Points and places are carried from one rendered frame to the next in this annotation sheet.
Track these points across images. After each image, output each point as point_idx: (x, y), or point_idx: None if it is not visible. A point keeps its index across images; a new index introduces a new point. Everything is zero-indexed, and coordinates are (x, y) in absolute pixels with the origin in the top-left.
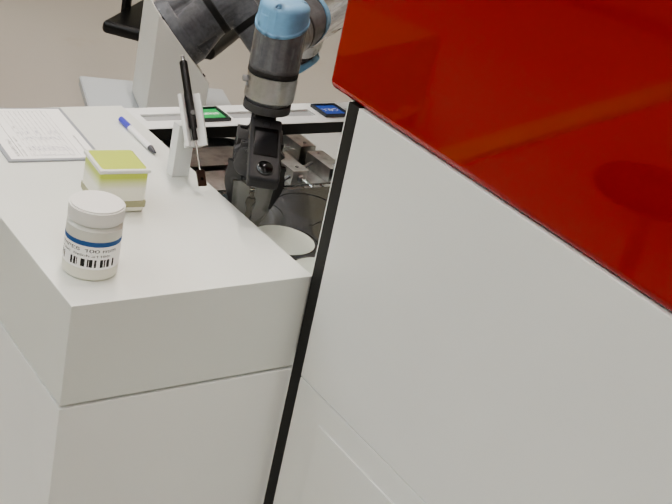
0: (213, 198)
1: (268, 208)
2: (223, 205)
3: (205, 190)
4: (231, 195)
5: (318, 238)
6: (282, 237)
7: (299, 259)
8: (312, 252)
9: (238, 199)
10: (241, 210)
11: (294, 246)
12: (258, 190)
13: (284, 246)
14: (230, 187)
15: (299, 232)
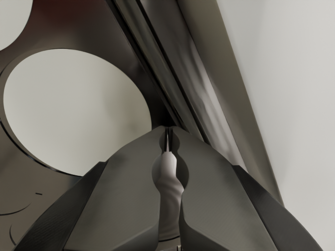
0: (326, 150)
1: (105, 162)
2: (306, 99)
3: (330, 197)
4: (245, 186)
5: (10, 151)
6: (83, 133)
7: (19, 29)
8: (1, 83)
9: (214, 177)
10: (192, 151)
11: (49, 99)
12: (145, 217)
13: (71, 92)
14: (268, 214)
15: (53, 162)
